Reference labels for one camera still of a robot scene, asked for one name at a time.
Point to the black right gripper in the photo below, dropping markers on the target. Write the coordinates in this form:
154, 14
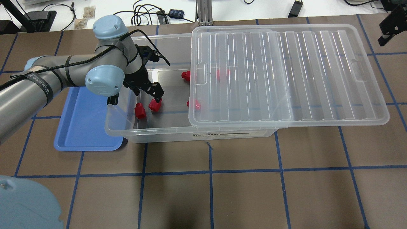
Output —
391, 29

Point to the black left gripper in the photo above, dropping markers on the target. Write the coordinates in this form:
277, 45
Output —
134, 81

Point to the red block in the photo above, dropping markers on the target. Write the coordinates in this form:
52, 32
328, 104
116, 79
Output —
155, 106
186, 76
196, 103
139, 111
222, 73

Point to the clear plastic box lid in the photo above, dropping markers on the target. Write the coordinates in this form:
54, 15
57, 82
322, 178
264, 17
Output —
330, 79

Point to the clear plastic storage box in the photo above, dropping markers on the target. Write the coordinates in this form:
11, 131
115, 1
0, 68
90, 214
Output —
249, 103

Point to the blue plastic tray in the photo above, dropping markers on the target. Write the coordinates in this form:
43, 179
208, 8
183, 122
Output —
82, 124

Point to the black power adapter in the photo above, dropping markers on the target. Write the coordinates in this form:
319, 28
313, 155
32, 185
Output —
295, 9

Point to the aluminium frame post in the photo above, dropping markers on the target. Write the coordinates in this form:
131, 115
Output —
204, 12

